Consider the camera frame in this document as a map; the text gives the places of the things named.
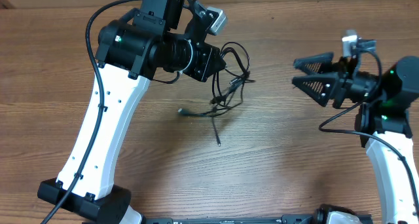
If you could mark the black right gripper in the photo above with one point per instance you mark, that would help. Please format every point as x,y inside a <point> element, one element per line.
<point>330,83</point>

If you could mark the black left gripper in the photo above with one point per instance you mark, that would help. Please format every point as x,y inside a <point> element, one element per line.
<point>208,54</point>

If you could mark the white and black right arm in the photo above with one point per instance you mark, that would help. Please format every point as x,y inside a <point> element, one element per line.
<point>382,122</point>

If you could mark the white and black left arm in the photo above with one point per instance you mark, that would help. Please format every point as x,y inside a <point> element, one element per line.
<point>167,34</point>

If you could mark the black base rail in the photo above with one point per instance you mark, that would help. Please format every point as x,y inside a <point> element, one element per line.
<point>326,213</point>

